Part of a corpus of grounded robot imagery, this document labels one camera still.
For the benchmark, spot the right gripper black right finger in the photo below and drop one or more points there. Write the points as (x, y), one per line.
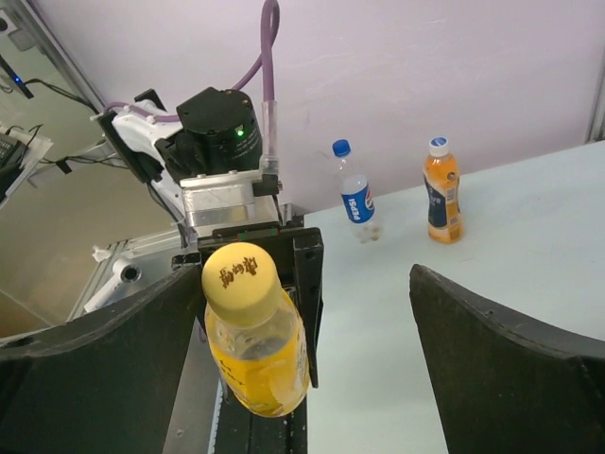
(503, 381)

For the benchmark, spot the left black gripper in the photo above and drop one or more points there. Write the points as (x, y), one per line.
(298, 255)

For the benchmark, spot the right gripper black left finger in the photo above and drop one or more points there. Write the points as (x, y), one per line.
(105, 382)

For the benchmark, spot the yellow honey pomelo bottle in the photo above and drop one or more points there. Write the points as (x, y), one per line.
(254, 330)

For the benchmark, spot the orange drink bottle white cap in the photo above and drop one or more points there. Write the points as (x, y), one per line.
(441, 179)

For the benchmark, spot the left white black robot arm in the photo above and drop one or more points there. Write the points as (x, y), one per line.
(213, 167)

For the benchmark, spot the clear pepsi bottle blue cap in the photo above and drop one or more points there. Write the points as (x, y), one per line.
(355, 192)

